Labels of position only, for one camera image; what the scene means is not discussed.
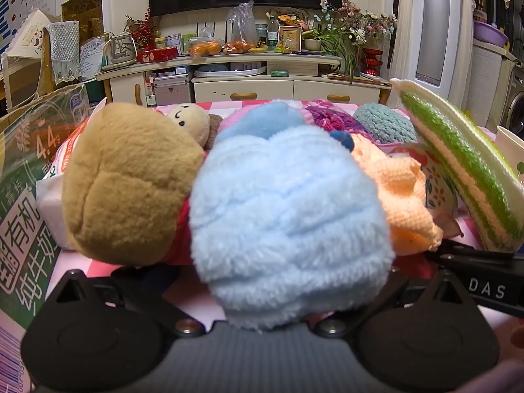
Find purple basin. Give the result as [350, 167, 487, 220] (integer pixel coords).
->
[474, 20, 509, 47]

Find wall poster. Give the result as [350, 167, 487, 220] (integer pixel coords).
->
[0, 0, 62, 56]

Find pink checkered tablecloth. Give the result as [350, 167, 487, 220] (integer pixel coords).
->
[37, 98, 524, 336]

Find brown plush toy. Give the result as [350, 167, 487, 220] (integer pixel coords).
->
[61, 102, 209, 267]

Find red berry branches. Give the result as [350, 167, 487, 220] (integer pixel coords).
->
[125, 8, 162, 47]

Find green printed carton box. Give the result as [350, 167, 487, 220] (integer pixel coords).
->
[0, 84, 93, 393]

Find white standing air conditioner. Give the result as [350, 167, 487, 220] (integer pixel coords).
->
[385, 0, 476, 103]

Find red stand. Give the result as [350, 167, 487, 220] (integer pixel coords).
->
[360, 48, 383, 76]

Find magenta knitted ball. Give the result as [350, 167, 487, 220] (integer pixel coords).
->
[303, 100, 371, 136]

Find small beige plush doll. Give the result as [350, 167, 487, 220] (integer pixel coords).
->
[166, 102, 224, 150]

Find clear plastic bag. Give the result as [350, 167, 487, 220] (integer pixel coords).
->
[226, 1, 258, 46]

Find bag of oranges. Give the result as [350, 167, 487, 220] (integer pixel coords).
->
[188, 40, 224, 58]
[223, 41, 254, 55]

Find green striped knitted piece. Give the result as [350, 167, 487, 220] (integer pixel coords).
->
[390, 78, 524, 253]

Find white curtain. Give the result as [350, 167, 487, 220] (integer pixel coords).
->
[395, 0, 415, 84]

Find orange white tissue pack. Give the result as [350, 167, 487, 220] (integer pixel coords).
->
[36, 98, 107, 250]

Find washing machine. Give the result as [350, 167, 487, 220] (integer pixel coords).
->
[497, 63, 524, 140]

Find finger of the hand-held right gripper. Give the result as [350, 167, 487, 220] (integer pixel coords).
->
[426, 239, 514, 267]

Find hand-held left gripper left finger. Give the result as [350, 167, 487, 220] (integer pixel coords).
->
[51, 268, 207, 338]

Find potted green plant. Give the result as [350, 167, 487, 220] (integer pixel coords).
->
[303, 28, 361, 84]

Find silver case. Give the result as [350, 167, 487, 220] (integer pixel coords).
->
[153, 76, 193, 107]

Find teal crocheted pouch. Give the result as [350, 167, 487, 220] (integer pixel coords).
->
[353, 103, 417, 145]

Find white tray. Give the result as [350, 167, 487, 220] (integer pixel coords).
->
[194, 63, 267, 78]

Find cream television cabinet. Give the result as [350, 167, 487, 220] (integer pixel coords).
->
[95, 51, 393, 109]

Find red flat box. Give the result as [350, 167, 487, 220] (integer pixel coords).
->
[136, 47, 179, 63]

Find lace covered chair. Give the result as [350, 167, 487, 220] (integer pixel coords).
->
[43, 20, 82, 86]

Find green plastic bottle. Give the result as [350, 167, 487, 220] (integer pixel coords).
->
[267, 15, 280, 52]

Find artificial flower bouquet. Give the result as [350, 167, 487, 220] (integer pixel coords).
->
[315, 0, 398, 46]

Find light blue fluffy plush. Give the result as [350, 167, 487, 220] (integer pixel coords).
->
[189, 100, 397, 332]

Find orange knitted cloth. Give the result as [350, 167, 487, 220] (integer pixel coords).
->
[350, 133, 445, 254]

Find small picture frame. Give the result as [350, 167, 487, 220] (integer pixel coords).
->
[278, 25, 303, 52]

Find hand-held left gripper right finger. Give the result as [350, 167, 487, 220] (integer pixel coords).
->
[315, 268, 479, 338]

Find beige paper cup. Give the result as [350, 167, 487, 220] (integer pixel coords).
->
[495, 126, 524, 181]

